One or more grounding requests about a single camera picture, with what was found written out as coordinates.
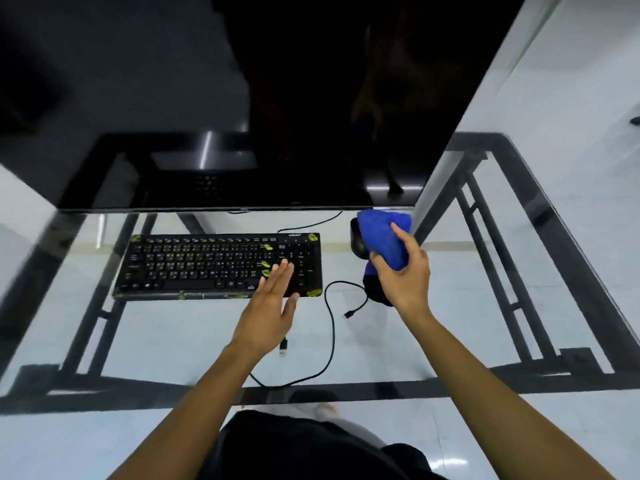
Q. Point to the person's left hand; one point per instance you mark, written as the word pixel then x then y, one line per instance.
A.
pixel 265 319

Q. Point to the person's right hand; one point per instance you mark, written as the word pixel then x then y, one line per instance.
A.
pixel 407 284

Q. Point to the person's left thumb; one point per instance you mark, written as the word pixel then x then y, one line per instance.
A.
pixel 291 308

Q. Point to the person's right thumb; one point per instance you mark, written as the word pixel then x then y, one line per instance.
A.
pixel 379 267

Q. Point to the blue microfiber cloth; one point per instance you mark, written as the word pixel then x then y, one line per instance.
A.
pixel 382 237

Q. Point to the person's left forearm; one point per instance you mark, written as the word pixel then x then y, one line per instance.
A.
pixel 200 409

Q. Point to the person's right forearm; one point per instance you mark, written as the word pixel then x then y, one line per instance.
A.
pixel 490 394

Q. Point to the black computer mouse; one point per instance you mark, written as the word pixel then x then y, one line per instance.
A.
pixel 357 239

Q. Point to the black keyboard with yellow stickers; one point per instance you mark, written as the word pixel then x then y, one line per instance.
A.
pixel 200 264

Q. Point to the person's black clothing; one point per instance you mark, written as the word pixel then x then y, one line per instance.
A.
pixel 310 449

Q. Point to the black computer monitor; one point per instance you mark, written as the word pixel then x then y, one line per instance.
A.
pixel 310 94

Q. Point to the black metal table frame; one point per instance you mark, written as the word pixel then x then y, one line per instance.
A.
pixel 525 194

